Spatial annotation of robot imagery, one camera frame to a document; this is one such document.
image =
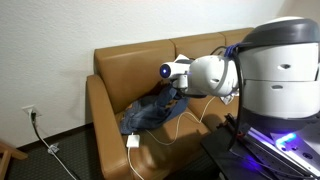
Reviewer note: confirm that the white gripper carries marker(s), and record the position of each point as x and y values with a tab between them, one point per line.
181	82

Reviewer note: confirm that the blue denim jeans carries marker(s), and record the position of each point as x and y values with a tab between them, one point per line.
153	111

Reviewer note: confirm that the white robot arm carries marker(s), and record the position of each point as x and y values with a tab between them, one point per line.
275	72

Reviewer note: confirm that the brown leather couch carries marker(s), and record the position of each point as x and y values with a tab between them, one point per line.
124	74

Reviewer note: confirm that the white cloth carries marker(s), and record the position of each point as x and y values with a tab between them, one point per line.
229	98

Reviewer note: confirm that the white power adapter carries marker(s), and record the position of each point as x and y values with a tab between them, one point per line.
133	141

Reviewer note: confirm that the black robot cart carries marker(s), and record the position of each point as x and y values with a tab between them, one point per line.
233	156

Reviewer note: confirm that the white wall outlet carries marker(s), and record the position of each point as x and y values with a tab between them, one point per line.
30	110

